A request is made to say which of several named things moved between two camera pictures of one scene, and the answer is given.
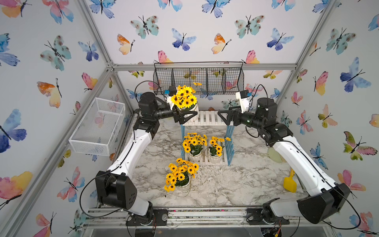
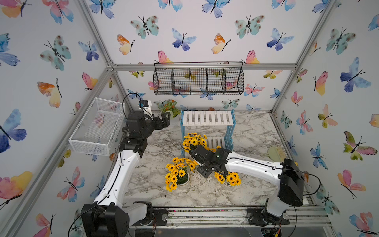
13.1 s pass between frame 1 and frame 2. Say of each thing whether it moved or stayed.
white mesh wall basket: stayed
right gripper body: moved
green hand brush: stayed
